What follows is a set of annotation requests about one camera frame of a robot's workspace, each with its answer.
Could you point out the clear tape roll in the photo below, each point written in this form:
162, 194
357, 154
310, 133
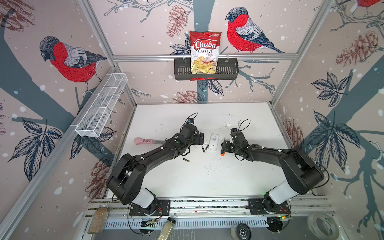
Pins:
323, 226

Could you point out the aluminium mounting rail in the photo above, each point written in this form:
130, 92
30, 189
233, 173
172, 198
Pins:
227, 207

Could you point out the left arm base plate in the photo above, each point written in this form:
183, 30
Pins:
162, 207

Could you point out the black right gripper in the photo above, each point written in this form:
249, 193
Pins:
225, 146

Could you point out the white remote control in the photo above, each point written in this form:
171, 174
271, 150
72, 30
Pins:
214, 142

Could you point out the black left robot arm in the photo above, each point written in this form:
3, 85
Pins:
127, 176

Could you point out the beige powder bottle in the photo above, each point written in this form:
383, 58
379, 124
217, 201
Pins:
167, 229

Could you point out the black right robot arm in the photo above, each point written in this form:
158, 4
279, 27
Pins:
300, 171

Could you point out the black wall basket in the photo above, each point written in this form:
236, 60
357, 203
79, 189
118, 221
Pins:
226, 70

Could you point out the white wire mesh shelf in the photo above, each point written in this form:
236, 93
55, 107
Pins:
98, 113

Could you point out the black round speaker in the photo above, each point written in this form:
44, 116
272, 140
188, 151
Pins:
241, 232

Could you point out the red cassava chips bag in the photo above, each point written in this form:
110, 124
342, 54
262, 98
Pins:
204, 52

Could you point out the pink handled knife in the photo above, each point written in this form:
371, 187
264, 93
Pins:
141, 141

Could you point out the brown grain bottle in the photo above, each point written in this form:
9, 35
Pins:
99, 220

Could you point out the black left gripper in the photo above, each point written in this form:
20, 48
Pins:
197, 141

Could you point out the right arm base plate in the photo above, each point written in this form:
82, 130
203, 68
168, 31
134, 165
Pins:
255, 206

